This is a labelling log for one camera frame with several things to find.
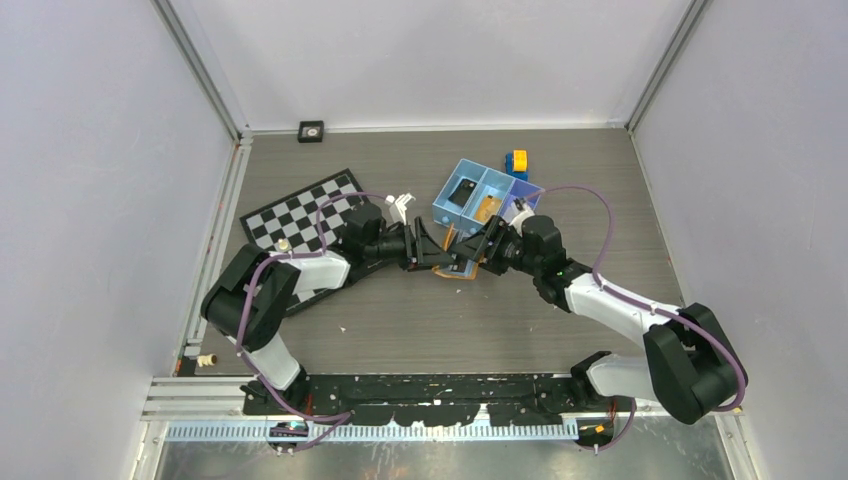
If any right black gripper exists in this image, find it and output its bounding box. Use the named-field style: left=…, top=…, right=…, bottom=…
left=452, top=215, right=542, bottom=277

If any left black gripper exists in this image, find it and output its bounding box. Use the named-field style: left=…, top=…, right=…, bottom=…
left=364, top=217, right=452, bottom=272

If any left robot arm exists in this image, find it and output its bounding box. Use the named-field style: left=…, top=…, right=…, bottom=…
left=200, top=202, right=452, bottom=414

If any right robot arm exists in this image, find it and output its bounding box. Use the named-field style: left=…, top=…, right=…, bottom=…
left=449, top=215, right=748, bottom=425

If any orange item in tray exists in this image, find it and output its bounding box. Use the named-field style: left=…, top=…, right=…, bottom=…
left=473, top=195, right=502, bottom=224

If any blue compartment tray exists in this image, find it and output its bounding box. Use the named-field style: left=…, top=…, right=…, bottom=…
left=432, top=159, right=541, bottom=234

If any black item in tray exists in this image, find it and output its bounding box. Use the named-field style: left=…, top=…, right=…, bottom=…
left=448, top=178, right=476, bottom=208

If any blue orange toy block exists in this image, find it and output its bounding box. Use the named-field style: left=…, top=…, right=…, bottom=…
left=504, top=149, right=529, bottom=182

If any black white chessboard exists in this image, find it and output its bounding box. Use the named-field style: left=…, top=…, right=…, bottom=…
left=239, top=168, right=392, bottom=318

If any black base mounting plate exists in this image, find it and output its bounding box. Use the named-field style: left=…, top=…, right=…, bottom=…
left=240, top=373, right=630, bottom=427

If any small black square device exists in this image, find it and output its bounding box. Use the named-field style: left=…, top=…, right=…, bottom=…
left=297, top=120, right=325, bottom=144

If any small beige peg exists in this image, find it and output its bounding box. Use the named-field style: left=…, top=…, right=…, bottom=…
left=195, top=354, right=217, bottom=368

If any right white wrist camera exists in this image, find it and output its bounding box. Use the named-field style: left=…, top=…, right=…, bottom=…
left=504, top=205, right=535, bottom=235

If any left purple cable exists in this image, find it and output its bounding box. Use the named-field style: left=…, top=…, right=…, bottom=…
left=235, top=192, right=392, bottom=453

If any purple cable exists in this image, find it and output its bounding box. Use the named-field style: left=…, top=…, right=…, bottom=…
left=235, top=192, right=392, bottom=453
left=520, top=185, right=747, bottom=453

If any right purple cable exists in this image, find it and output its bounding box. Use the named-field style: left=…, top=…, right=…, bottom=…
left=520, top=185, right=747, bottom=453

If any aluminium frame rail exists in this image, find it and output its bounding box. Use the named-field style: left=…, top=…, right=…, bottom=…
left=141, top=376, right=251, bottom=421

